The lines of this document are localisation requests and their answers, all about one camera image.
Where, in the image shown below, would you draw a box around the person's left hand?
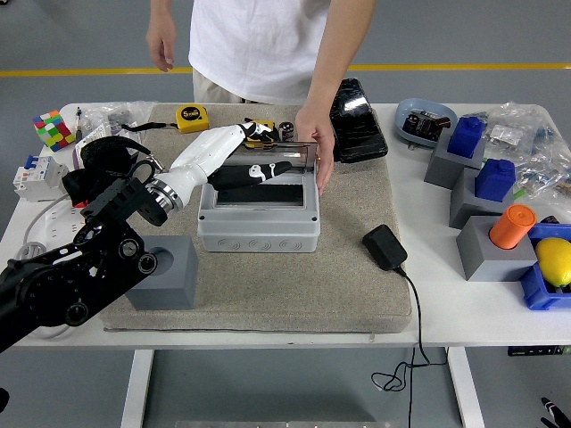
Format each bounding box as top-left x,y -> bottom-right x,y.
294,103 -> 335,197

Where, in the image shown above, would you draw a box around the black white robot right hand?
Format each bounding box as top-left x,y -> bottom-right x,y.
539,396 -> 571,428

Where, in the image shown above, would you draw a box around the person's right hand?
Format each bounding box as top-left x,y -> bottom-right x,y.
145,21 -> 178,73

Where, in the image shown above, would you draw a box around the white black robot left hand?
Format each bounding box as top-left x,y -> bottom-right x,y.
153,119 -> 294,210

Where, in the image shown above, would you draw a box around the dark transparent hinged box lid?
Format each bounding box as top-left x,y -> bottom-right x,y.
222,141 -> 319,176

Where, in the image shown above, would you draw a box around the grey plastic junction box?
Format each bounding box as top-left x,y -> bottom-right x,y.
197,167 -> 322,254

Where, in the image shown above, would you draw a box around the blue block battery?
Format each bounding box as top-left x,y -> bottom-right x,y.
447,116 -> 486,160
474,159 -> 517,203

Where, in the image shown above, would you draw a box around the orange cylindrical battery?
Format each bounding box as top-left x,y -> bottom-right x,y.
489,204 -> 537,251

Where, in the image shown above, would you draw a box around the square yellow tape measure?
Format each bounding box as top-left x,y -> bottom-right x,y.
120,104 -> 211,134

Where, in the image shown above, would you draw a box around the black glossy pouch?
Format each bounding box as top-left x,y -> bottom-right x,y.
329,78 -> 389,163

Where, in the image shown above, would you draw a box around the round yellow tape measure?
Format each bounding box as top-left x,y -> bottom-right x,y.
243,118 -> 276,151

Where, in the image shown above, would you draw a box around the black table control panel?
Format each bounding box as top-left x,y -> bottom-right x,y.
507,345 -> 571,357

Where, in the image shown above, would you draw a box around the clear bag dark parts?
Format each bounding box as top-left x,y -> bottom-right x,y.
82,101 -> 157,135

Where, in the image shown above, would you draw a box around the white table leg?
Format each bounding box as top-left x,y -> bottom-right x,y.
448,347 -> 485,428
120,349 -> 155,428

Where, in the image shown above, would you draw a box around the light blue bowl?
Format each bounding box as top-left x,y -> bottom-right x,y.
395,97 -> 459,150

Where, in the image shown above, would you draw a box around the person torso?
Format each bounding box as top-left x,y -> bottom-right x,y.
188,0 -> 335,104

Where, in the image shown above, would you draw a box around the dark brown components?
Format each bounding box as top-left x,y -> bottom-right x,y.
402,111 -> 451,139

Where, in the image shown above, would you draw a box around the white purple packet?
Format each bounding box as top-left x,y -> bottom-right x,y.
72,123 -> 112,170

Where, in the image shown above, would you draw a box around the blue plastic bin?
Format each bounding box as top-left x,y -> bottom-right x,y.
518,222 -> 571,311

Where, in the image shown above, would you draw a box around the black power adapter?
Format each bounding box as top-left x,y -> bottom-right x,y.
361,224 -> 409,271

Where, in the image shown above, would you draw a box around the black cloth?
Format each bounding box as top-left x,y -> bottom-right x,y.
62,146 -> 135,210

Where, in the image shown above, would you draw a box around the grey holder block round hole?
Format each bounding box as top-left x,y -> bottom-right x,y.
124,235 -> 200,311
455,215 -> 539,282

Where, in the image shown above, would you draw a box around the large colourful puzzle cube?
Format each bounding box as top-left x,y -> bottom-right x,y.
32,110 -> 77,152

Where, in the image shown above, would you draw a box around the beige fabric mat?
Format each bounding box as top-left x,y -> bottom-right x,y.
96,103 -> 412,334

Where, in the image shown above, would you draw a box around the yellow lemon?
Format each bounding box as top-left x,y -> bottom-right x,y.
534,237 -> 571,288

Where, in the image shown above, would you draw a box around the white power strip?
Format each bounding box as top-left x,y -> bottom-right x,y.
46,205 -> 90,251

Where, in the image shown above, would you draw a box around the white circuit breaker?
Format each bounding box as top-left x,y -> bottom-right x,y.
12,154 -> 70,204

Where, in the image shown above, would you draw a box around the small clear bag white parts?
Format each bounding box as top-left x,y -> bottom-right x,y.
485,123 -> 526,148

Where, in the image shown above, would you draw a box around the large clear parts bag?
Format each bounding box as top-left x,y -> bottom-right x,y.
479,102 -> 571,202

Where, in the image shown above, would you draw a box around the black adapter cord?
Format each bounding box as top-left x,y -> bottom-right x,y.
370,265 -> 449,428

